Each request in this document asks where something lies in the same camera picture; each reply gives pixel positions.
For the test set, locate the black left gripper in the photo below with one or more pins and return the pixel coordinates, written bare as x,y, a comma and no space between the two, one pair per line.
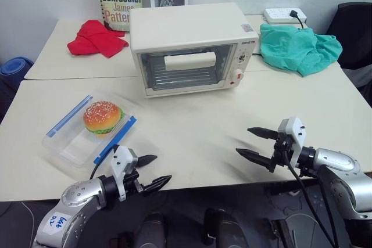
132,182

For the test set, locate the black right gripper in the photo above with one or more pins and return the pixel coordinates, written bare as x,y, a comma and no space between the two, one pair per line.
280,152

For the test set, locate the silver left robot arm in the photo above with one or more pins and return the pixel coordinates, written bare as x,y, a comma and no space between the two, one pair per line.
78,201

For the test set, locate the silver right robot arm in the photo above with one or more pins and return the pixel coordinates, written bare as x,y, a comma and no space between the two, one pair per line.
343,172

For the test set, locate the white toaster oven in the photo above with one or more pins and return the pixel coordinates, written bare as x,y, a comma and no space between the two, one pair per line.
186,27

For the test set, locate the dark rounded shape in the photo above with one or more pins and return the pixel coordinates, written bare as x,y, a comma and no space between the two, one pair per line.
223,227
152,230

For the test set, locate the toy hamburger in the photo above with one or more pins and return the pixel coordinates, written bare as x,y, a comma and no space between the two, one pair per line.
101,114

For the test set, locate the clear container with blue clips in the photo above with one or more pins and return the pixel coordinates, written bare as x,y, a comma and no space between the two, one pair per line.
68,146

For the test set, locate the green cloth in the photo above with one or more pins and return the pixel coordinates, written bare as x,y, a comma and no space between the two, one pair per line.
290,47

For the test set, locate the white power strip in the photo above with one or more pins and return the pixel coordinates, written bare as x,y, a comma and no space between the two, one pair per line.
279,15

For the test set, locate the red cloth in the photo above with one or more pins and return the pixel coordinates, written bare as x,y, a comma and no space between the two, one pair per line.
93,40

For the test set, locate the black chair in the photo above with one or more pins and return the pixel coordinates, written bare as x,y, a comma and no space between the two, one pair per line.
354,33

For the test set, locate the blue rolled mat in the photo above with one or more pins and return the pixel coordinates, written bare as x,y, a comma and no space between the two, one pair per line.
14,69

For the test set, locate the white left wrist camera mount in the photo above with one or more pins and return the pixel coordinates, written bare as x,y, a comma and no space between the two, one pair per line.
122,161

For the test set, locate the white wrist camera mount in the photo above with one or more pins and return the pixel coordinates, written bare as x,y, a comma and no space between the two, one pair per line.
122,161
293,132

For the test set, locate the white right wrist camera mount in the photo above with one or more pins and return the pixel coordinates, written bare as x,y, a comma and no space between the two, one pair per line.
293,132

